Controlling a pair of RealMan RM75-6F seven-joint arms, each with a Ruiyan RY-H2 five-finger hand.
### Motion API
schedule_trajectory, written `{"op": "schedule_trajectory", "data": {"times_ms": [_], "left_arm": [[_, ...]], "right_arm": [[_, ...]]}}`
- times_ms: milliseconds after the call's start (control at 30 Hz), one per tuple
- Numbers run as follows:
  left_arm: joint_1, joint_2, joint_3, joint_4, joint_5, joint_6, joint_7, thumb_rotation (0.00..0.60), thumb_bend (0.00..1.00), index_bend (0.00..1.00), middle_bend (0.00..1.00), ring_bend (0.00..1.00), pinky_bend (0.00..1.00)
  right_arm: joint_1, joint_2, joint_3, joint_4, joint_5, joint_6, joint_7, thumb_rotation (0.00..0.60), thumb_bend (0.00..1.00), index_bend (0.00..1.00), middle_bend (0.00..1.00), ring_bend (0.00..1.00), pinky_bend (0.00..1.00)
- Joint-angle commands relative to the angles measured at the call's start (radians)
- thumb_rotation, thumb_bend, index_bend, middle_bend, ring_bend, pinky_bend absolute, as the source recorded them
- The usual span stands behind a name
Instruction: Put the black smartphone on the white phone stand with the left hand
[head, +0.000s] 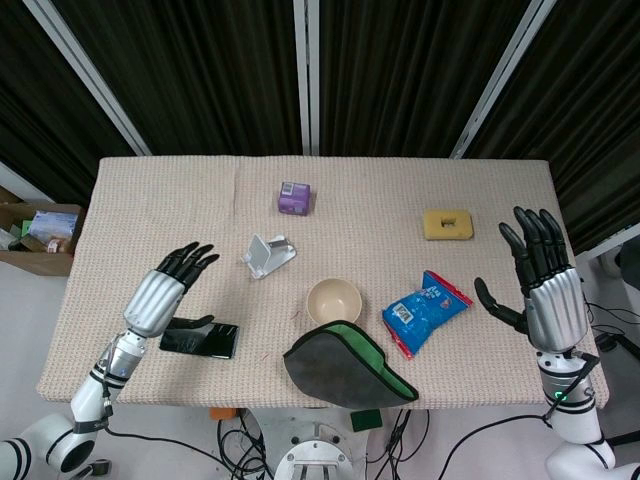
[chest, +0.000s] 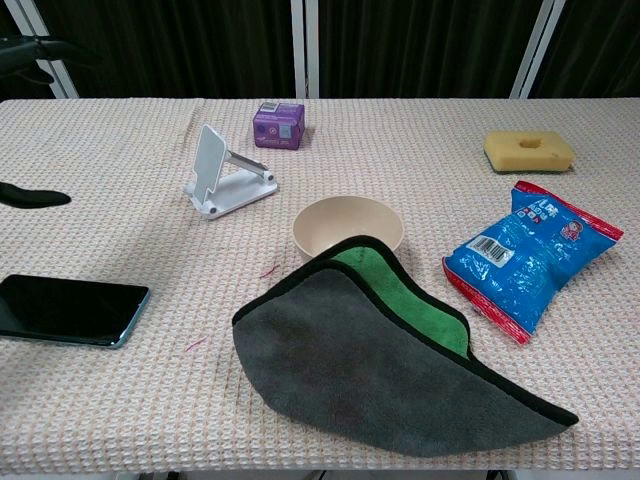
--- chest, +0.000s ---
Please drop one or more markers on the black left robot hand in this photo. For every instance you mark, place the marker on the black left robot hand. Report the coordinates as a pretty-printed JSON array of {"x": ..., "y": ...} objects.
[{"x": 30, "y": 50}]

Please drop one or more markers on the black smartphone with teal edge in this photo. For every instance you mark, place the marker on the black smartphone with teal edge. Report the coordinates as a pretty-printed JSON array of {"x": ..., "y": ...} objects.
[{"x": 65, "y": 307}]

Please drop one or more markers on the white folding phone stand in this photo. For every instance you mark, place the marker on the white folding phone stand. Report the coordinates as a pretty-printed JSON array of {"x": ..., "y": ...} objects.
[{"x": 235, "y": 187}]

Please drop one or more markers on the black curtain backdrop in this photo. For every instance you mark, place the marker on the black curtain backdrop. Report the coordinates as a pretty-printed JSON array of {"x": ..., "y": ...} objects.
[{"x": 190, "y": 45}]

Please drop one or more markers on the small purple box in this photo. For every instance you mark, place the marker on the small purple box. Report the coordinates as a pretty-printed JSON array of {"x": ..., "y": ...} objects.
[{"x": 277, "y": 125}]

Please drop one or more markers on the red thread piece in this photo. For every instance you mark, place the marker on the red thread piece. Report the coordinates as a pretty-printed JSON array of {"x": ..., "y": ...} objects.
[
  {"x": 269, "y": 272},
  {"x": 196, "y": 343}
]

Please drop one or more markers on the beige bowl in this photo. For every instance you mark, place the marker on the beige bowl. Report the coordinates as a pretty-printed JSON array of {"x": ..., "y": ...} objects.
[{"x": 345, "y": 225}]

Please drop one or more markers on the beige waffle tablecloth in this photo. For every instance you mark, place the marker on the beige waffle tablecloth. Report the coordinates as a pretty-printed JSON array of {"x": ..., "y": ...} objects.
[{"x": 125, "y": 410}]

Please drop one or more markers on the grey and green microfibre cloth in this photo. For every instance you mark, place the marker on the grey and green microfibre cloth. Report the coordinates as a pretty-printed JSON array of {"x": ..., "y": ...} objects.
[{"x": 360, "y": 370}]

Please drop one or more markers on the yellow sponge with hole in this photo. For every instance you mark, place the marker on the yellow sponge with hole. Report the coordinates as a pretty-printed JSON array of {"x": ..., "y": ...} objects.
[{"x": 525, "y": 155}]

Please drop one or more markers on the blue and red snack bag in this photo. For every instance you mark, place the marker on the blue and red snack bag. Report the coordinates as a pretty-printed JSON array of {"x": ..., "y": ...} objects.
[{"x": 535, "y": 260}]

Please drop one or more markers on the white slanted frame post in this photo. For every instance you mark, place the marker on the white slanted frame post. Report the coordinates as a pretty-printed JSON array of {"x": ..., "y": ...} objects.
[
  {"x": 50, "y": 70},
  {"x": 535, "y": 50}
]

